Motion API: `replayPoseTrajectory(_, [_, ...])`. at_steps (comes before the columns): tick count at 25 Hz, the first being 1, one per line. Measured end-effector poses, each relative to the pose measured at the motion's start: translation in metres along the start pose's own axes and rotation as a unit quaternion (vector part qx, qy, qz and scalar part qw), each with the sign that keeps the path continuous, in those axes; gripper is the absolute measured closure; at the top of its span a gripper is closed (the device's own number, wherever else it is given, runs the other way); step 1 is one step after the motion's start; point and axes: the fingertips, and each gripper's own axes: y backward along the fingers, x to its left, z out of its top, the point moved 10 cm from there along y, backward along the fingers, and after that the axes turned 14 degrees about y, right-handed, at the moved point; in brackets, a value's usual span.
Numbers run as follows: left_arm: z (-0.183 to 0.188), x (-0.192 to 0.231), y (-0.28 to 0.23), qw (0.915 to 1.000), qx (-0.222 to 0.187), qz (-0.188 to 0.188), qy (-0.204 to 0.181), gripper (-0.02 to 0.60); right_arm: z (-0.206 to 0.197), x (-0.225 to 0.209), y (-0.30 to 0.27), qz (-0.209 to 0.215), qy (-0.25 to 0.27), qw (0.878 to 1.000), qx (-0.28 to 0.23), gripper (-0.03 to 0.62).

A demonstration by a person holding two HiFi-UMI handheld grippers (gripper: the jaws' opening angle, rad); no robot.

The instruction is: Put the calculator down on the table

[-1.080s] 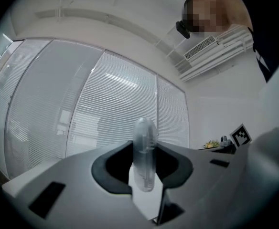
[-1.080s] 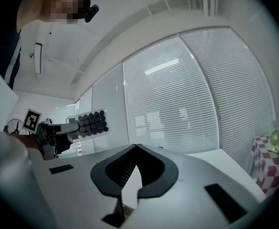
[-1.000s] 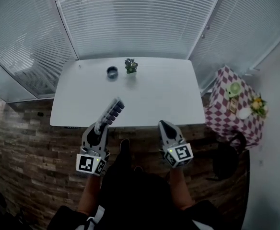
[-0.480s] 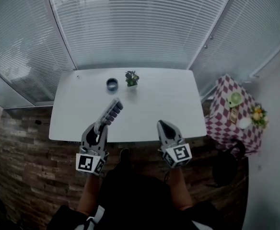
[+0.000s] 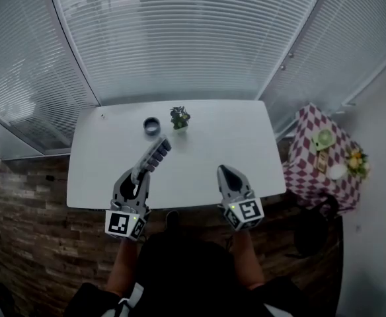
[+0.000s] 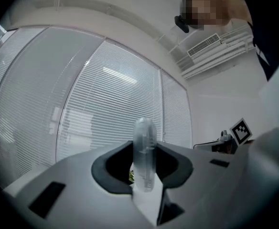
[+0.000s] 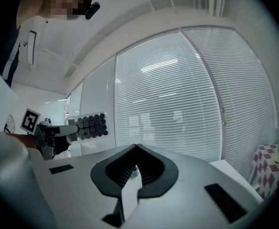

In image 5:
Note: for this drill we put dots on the black power adapter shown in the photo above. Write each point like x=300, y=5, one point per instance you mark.
x=50, y=178

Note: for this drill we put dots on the person's left dark shoe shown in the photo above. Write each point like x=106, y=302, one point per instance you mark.
x=172, y=219

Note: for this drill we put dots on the person's left forearm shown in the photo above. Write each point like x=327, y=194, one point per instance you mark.
x=122, y=266

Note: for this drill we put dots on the white desk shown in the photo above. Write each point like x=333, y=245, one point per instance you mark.
x=213, y=150

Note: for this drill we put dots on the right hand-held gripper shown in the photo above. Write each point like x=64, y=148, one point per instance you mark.
x=247, y=211

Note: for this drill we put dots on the small green fan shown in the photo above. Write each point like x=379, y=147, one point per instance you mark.
x=323, y=139

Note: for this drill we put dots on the yellow flower bouquet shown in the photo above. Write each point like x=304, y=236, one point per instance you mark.
x=357, y=162

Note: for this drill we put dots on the small potted green plant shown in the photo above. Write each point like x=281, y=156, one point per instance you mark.
x=179, y=117

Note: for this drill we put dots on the black backpack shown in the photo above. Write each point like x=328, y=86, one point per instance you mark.
x=312, y=233

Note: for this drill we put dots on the purple checkered tablecloth table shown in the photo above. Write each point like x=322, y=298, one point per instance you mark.
x=305, y=183

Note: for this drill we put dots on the small tan box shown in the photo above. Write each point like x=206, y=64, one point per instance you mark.
x=322, y=162

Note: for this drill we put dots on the white window blind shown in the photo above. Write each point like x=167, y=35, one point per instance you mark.
x=186, y=38
x=24, y=71
x=331, y=61

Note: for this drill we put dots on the white round object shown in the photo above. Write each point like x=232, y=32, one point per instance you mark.
x=337, y=172

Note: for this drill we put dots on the person's right forearm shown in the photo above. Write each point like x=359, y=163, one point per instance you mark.
x=249, y=259

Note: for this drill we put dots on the dark round container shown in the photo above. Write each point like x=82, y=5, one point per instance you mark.
x=151, y=125

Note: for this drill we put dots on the person's body in dark clothing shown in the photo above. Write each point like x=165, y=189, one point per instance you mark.
x=186, y=276

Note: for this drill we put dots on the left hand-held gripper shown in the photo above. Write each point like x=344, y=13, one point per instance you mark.
x=122, y=223

